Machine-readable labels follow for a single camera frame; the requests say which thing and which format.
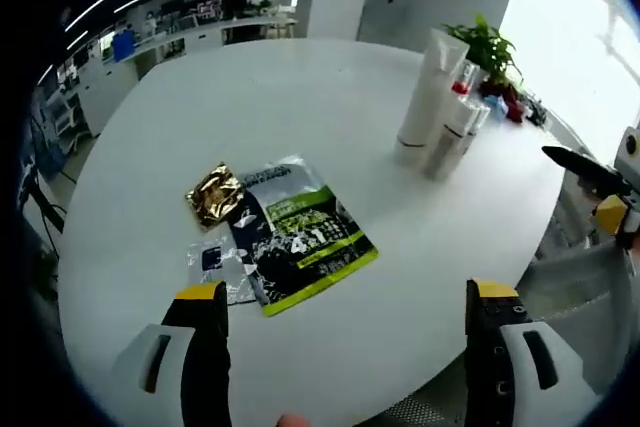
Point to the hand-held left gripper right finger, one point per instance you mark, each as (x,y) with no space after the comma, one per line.
(490,347)

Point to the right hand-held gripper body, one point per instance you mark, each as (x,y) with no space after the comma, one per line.
(631,154)

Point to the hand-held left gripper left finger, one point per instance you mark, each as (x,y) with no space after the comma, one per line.
(205,347)

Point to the silver skincare sachet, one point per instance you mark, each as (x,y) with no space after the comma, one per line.
(215,267)

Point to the white skincare bottle clear cap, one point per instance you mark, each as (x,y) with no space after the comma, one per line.
(450,144)

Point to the green black skincare sachet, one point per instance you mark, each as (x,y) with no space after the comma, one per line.
(305,237)

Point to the gold skincare sachet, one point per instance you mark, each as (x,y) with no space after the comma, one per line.
(215,197)

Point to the red banded white skincare bottle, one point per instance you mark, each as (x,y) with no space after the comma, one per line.
(462,81)

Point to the white skincare tube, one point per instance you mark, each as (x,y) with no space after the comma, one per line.
(427,102)

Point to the black bundle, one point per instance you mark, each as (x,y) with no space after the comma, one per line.
(536,111)

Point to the grey mesh office chair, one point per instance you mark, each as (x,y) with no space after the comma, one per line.
(575,287)

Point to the blue packet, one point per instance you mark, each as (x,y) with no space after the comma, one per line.
(495,104)

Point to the potted green plant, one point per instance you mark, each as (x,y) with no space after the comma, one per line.
(490,49)

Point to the long white office counter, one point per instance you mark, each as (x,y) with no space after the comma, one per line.
(120,78)

